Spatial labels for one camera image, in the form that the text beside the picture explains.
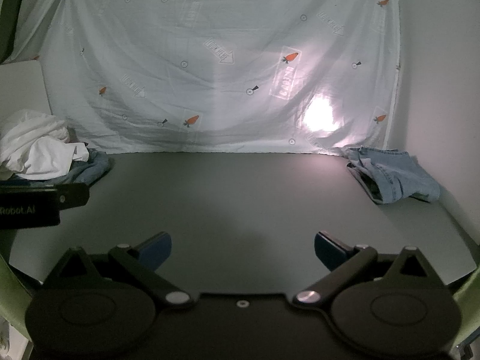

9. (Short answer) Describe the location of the dark green cloth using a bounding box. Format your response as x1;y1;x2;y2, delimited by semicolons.
0;0;29;64

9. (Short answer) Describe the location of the white garment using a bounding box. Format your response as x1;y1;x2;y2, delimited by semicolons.
0;109;90;181

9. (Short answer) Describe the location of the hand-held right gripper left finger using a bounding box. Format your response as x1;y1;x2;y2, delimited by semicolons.
45;232;194;308

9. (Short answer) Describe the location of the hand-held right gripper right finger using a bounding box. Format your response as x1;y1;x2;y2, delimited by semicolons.
293;231;437;308

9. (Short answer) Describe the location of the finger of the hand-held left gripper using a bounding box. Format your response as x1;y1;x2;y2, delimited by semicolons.
0;183;91;208

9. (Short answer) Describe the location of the dark blue denim garment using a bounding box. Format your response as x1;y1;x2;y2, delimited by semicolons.
49;148;114;187

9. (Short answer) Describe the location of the white board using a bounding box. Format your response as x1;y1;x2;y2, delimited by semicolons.
0;60;54;128

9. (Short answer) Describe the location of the light green bar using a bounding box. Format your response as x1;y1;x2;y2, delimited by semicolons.
452;259;480;350
0;251;37;350

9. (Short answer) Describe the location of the carrot printed white sheet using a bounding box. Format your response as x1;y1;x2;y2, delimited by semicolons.
11;0;404;157

